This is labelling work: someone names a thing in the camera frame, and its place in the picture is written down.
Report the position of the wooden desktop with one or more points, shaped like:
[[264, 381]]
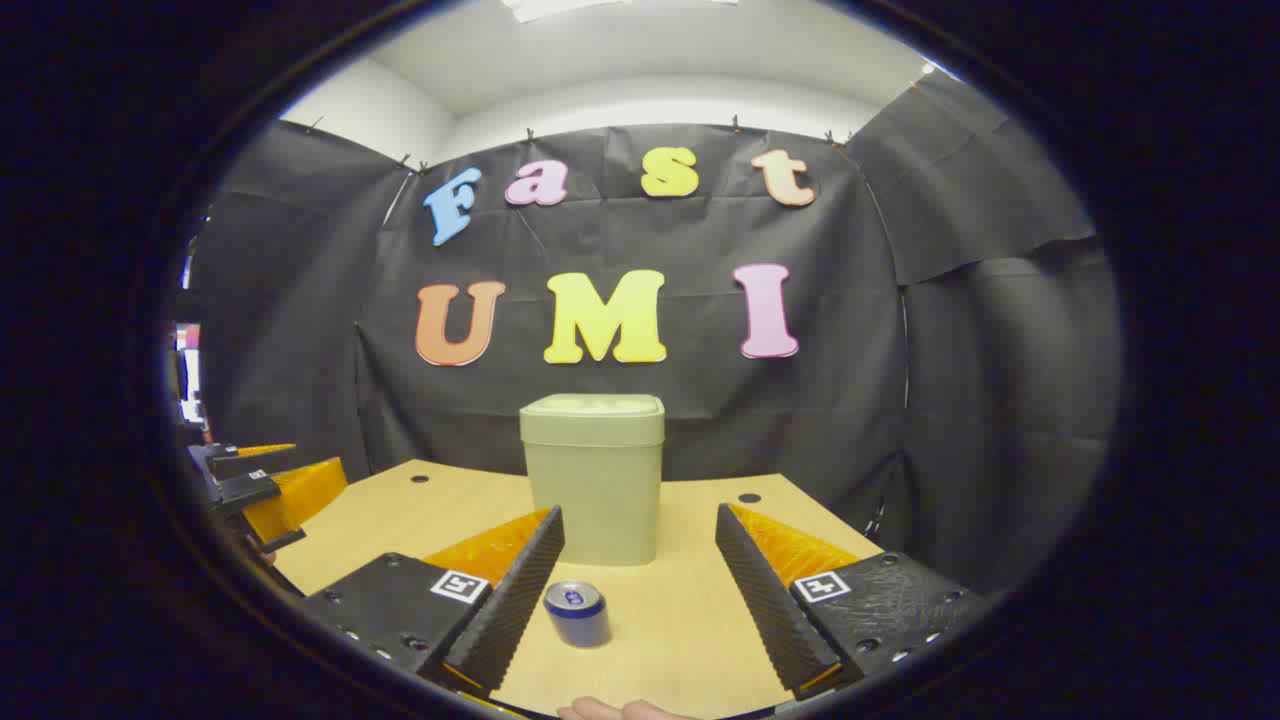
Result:
[[680, 620]]

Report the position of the computer monitor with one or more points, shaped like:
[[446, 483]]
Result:
[[190, 390]]

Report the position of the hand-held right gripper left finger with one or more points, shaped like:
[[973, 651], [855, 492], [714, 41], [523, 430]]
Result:
[[505, 610]]

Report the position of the ceiling light panel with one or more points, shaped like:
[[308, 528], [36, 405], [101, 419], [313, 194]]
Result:
[[560, 8], [931, 68]]

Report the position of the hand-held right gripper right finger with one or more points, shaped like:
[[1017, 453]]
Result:
[[770, 610]]

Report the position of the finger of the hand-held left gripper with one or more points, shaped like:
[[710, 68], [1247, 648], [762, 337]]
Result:
[[240, 462], [290, 495]]

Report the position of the green desktop garbage bin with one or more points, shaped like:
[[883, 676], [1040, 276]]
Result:
[[595, 490]]

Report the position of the blue pop can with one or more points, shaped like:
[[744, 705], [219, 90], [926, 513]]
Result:
[[578, 615]]

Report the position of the black backdrop cloth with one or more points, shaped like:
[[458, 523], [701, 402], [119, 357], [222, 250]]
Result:
[[800, 400]]

